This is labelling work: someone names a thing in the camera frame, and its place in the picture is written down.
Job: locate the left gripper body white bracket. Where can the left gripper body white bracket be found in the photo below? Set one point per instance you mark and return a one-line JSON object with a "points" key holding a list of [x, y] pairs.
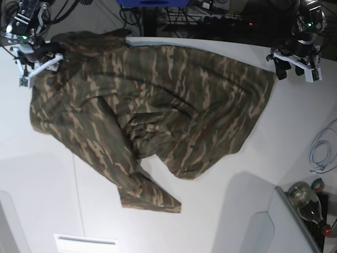
{"points": [[300, 53]]}

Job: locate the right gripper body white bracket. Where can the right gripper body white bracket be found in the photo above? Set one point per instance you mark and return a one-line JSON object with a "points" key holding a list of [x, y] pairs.
{"points": [[32, 61]]}

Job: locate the camouflage t-shirt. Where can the camouflage t-shirt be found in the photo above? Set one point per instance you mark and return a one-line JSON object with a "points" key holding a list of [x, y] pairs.
{"points": [[113, 104]]}

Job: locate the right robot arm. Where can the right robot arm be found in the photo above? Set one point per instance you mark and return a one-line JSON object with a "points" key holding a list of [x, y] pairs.
{"points": [[25, 33]]}

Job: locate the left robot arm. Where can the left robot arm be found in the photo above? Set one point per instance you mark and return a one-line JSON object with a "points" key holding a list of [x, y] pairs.
{"points": [[308, 22]]}

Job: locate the black power strip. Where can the black power strip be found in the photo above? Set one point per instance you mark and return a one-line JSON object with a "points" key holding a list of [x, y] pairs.
{"points": [[231, 21]]}

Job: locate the blue box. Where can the blue box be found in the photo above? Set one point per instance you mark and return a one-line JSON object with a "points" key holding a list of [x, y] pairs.
{"points": [[154, 3]]}

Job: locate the green tape roll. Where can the green tape roll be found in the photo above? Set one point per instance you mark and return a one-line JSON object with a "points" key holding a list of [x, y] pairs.
{"points": [[318, 185]]}

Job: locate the clear plastic bottle red cap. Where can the clear plastic bottle red cap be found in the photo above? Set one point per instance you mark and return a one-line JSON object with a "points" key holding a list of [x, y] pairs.
{"points": [[307, 204]]}

